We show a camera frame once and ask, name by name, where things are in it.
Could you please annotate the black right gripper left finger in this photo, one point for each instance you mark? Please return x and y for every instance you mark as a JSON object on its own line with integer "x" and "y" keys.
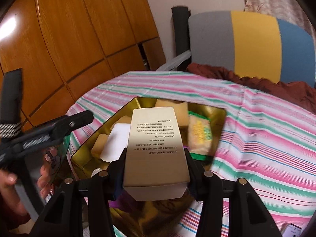
{"x": 104, "y": 187}

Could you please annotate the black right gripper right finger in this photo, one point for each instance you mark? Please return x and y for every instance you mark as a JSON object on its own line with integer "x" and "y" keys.
{"x": 207, "y": 187}

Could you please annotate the white foam block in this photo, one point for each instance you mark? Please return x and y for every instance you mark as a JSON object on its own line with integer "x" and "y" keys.
{"x": 116, "y": 142}

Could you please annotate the yellow green cracker packet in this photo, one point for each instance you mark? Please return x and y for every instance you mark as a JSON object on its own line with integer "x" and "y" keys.
{"x": 199, "y": 137}

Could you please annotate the cream cardboard box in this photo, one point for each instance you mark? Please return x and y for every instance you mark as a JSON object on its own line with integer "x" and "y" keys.
{"x": 155, "y": 165}

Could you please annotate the purple snack wrapper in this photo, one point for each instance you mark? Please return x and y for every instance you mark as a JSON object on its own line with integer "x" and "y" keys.
{"x": 119, "y": 202}

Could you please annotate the yellow sponge back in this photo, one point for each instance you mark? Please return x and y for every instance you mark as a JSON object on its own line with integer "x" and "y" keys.
{"x": 121, "y": 122}

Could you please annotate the person left hand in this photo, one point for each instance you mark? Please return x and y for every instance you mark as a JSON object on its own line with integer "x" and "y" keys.
{"x": 11, "y": 204}

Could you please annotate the gold metal tin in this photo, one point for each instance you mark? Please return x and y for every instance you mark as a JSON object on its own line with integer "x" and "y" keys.
{"x": 156, "y": 201}

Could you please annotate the striped pink green bedsheet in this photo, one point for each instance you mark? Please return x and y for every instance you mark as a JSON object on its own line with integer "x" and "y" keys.
{"x": 266, "y": 140}

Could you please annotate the white smartphone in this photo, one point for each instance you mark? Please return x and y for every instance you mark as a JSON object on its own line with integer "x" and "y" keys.
{"x": 290, "y": 230}

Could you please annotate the wooden wardrobe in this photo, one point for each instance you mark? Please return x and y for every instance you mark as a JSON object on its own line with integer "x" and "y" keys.
{"x": 67, "y": 47}

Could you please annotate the dark red cloth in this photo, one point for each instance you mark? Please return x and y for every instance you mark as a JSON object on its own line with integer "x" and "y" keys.
{"x": 297, "y": 92}

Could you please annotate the grey yellow blue chair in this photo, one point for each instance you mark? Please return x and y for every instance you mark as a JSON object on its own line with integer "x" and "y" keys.
{"x": 249, "y": 44}

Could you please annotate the pink patterned curtain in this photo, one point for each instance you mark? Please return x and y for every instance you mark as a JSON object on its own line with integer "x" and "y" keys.
{"x": 288, "y": 10}

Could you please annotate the black post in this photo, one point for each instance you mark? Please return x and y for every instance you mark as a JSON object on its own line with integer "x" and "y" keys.
{"x": 180, "y": 18}

